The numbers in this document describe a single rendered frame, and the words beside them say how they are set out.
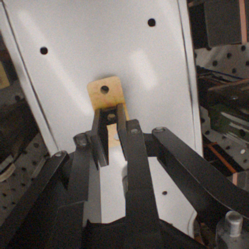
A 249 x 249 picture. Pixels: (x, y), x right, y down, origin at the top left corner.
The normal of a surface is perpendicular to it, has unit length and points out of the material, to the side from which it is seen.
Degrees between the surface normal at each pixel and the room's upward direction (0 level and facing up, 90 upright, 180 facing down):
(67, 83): 0
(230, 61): 0
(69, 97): 0
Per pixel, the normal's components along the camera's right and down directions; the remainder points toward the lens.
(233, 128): -0.94, 0.31
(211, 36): 0.07, 0.38
